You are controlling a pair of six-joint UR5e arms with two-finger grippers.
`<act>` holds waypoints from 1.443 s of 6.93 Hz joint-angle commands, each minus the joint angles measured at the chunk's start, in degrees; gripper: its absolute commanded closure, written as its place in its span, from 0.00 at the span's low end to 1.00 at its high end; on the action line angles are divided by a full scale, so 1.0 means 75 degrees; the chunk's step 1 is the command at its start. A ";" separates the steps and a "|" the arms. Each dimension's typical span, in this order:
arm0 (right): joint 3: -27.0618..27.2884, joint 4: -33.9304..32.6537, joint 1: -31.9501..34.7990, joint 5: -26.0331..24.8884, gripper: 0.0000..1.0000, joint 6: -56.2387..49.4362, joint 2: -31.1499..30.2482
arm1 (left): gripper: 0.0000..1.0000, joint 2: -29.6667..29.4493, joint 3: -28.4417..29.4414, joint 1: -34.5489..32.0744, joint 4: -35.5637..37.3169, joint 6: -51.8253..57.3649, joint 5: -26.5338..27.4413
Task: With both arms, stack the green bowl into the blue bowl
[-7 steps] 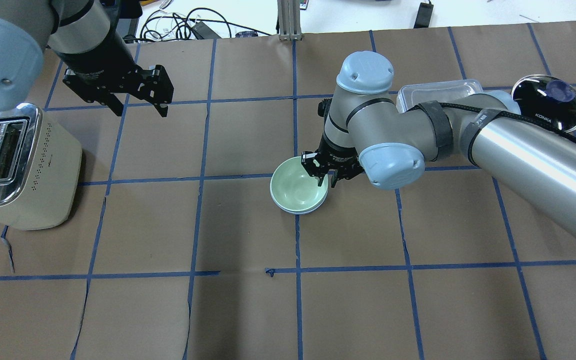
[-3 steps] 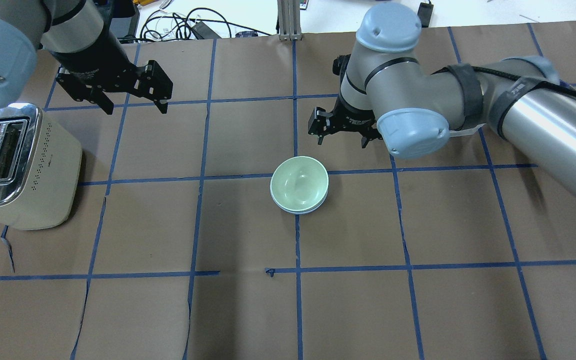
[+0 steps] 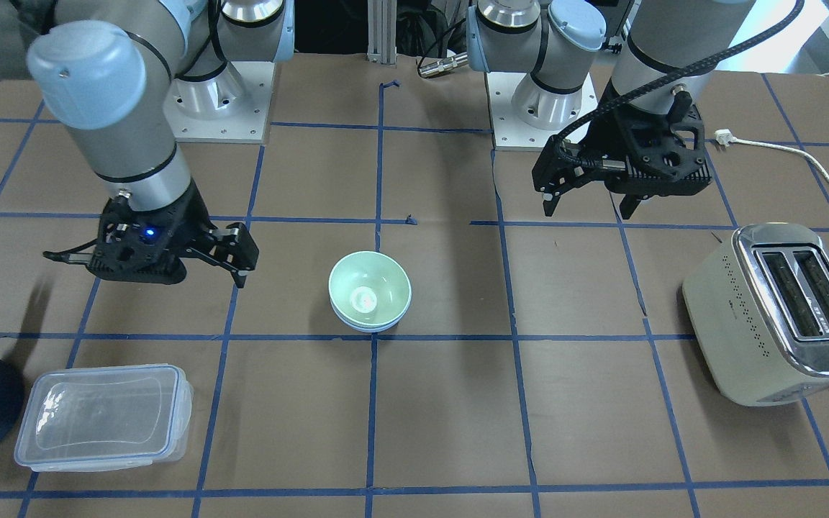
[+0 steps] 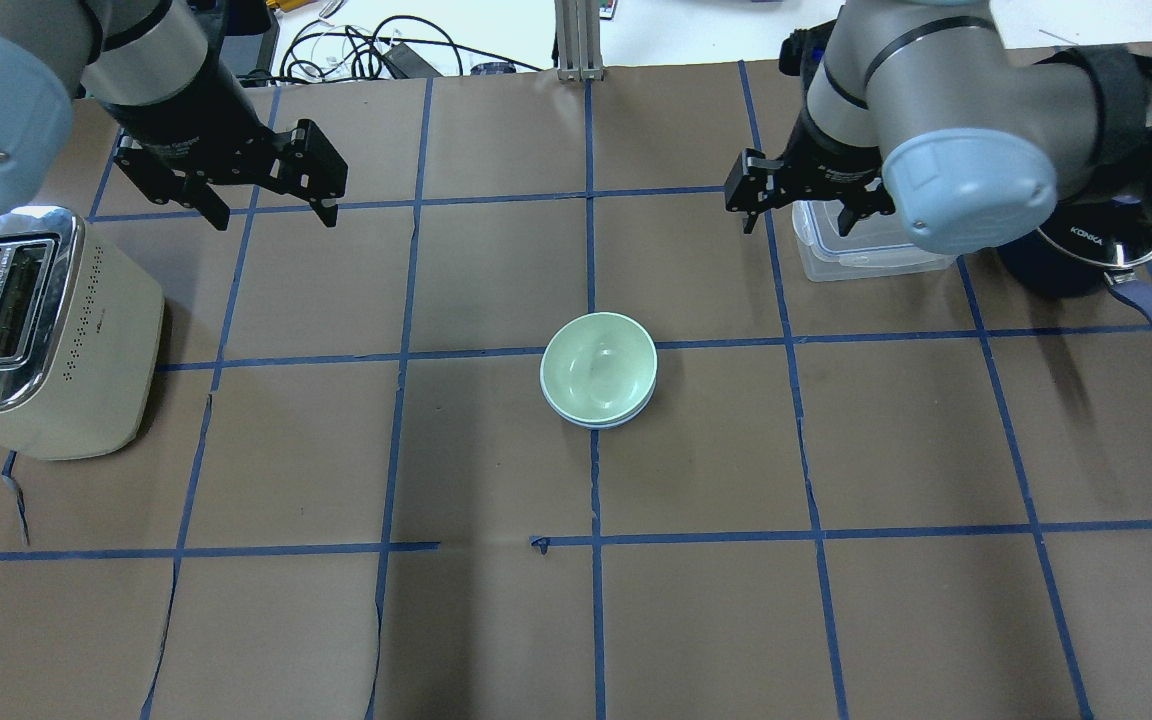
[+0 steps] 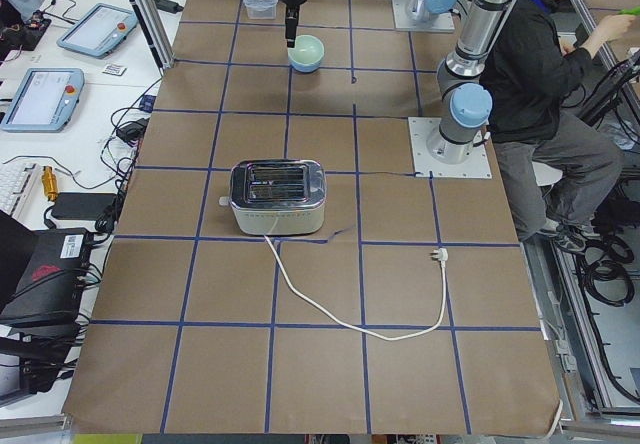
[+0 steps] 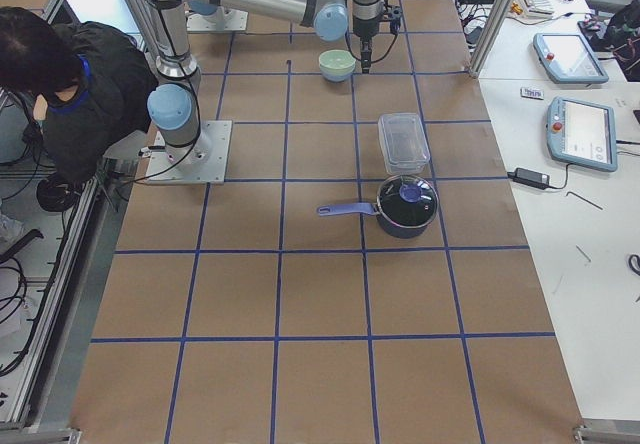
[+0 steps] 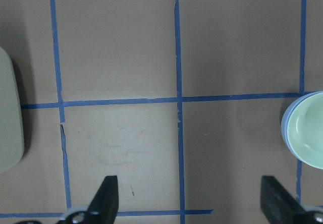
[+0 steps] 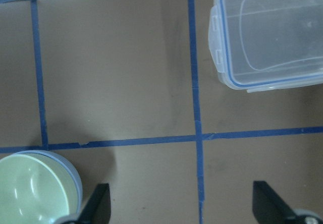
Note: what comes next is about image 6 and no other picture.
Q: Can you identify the black allen key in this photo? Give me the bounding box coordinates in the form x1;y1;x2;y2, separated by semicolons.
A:
565;191;604;211

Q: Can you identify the upper teach pendant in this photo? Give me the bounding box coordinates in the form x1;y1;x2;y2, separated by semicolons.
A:
532;33;609;84

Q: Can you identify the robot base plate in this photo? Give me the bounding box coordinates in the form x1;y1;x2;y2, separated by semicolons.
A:
145;120;233;185

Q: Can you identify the teach pendant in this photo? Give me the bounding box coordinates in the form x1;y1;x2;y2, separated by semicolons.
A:
532;33;609;84
546;97;618;172

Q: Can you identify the green bowl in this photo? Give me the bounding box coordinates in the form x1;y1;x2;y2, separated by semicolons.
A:
318;49;356;83

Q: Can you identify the aluminium frame post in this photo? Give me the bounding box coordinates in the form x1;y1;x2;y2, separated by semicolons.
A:
468;0;513;78

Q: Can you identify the black power adapter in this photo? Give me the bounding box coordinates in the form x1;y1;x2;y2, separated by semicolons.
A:
507;167;550;190

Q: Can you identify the clear plastic food container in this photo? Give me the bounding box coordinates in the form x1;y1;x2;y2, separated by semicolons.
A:
378;113;430;175

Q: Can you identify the person in black jacket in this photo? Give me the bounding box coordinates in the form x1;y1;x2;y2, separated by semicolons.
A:
1;6;158;184

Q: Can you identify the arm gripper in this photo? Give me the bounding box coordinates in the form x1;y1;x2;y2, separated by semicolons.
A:
352;0;403;73

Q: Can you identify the lower teach pendant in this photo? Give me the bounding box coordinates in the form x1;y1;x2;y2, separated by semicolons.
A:
546;97;618;172

